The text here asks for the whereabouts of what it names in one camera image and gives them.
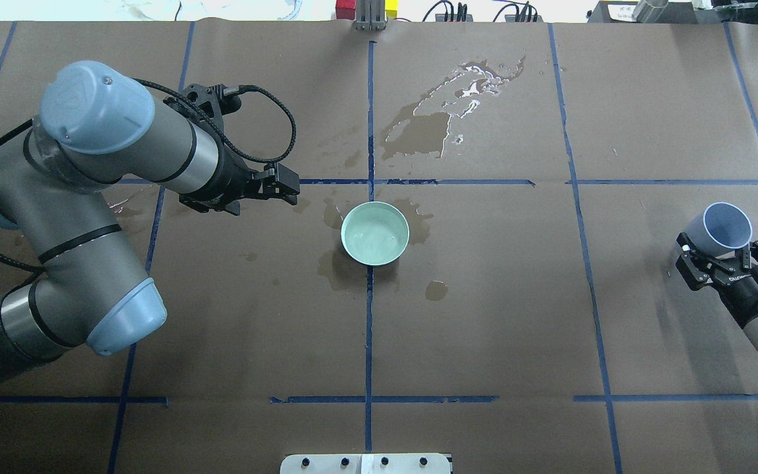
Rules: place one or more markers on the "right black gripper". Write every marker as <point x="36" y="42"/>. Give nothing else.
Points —
<point x="739" y="288"/>

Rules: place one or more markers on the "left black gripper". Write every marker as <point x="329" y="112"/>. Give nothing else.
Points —
<point x="232" y="179"/>

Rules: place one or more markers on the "blue-grey plastic cup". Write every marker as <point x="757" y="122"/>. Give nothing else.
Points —
<point x="720" y="229"/>

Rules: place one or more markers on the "light green bowl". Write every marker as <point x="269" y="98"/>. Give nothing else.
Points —
<point x="375" y="233"/>

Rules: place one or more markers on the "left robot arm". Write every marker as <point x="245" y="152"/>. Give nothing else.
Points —
<point x="94" y="127"/>

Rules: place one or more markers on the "red cube block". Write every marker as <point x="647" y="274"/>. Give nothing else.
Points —
<point x="345" y="9"/>

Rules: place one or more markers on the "yellow cube block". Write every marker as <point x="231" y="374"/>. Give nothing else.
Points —
<point x="391" y="8"/>

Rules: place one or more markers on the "left black power adapter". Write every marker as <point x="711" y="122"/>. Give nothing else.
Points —
<point x="448" y="12"/>

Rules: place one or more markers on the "black power adapter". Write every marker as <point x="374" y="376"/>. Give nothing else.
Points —
<point x="523" y="12"/>
<point x="448" y="12"/>

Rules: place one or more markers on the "silver metal cylinder weight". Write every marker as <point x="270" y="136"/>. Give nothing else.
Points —
<point x="649" y="11"/>

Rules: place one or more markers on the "right black power adapter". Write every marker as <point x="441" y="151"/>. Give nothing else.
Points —
<point x="523" y="12"/>

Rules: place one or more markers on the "aluminium frame post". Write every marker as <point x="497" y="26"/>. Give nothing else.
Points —
<point x="370" y="15"/>

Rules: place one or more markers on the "black metal base plate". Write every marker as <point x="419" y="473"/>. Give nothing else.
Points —
<point x="620" y="12"/>

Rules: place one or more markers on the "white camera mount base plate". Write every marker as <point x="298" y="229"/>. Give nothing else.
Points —
<point x="428" y="462"/>

